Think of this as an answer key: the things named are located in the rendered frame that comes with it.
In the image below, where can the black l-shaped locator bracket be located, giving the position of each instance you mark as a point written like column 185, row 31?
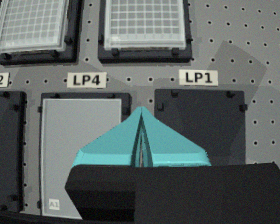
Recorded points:
column 71, row 40

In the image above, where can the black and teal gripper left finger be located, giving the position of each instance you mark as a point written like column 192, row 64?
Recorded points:
column 119, row 146

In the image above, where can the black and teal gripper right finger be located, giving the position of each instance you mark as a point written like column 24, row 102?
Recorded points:
column 166, row 147

